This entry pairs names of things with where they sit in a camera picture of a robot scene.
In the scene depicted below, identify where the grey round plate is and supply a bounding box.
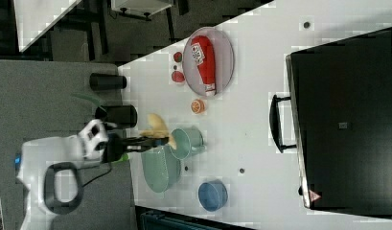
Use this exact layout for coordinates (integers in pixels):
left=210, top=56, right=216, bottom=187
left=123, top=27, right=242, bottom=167
left=182, top=27, right=235, bottom=96

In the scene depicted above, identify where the black cylinder lower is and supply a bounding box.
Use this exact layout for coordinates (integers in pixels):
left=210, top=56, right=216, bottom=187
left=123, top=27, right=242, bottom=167
left=95, top=104, right=138, bottom=128

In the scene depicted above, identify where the large red strawberry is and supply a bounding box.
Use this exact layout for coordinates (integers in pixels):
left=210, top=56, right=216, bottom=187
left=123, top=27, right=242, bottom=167
left=172, top=71, right=185, bottom=83

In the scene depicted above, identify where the orange slice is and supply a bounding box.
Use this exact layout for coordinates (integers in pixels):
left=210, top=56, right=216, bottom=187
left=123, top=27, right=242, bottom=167
left=191, top=99, right=205, bottom=114

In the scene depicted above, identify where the green mug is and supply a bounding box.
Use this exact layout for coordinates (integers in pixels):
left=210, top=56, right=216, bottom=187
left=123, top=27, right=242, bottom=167
left=172, top=126, right=206, bottom=160

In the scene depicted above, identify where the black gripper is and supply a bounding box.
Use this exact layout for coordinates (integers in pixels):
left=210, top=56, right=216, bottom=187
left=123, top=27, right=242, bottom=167
left=102, top=133, right=169, bottom=163

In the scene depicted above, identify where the black cylinder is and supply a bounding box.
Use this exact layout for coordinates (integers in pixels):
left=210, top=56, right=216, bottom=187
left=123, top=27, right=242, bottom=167
left=89, top=73, right=127, bottom=91
left=95, top=104, right=138, bottom=128

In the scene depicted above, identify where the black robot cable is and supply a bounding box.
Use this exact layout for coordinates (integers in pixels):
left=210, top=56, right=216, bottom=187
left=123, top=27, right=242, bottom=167
left=81, top=162, right=113, bottom=188

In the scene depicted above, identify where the red ketchup bottle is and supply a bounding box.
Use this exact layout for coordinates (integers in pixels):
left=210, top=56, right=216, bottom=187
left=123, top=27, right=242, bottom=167
left=191, top=35, right=217, bottom=97

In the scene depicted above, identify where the white camera mount wrist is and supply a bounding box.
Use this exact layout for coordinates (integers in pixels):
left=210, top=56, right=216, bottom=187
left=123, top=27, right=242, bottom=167
left=78, top=119, right=108, bottom=161

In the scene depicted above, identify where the yellow banana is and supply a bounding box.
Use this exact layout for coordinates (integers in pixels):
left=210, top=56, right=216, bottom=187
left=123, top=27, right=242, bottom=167
left=140, top=113, right=177, bottom=150

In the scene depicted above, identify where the small dark red strawberry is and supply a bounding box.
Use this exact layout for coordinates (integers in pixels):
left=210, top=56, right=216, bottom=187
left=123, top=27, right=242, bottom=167
left=173, top=52, right=182, bottom=62

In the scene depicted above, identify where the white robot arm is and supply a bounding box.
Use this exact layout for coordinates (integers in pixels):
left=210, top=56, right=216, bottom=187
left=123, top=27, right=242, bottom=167
left=17, top=133, right=171, bottom=230

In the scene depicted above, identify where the green perforated colander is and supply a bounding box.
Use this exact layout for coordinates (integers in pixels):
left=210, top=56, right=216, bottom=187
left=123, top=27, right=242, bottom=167
left=141, top=145, right=181, bottom=193

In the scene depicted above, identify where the black cylinder upper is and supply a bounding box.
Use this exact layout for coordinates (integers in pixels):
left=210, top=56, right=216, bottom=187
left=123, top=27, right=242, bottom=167
left=89, top=73, right=127, bottom=91

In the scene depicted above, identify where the black toaster oven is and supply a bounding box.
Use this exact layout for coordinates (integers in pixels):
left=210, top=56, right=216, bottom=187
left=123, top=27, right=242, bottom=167
left=269, top=28, right=392, bottom=219

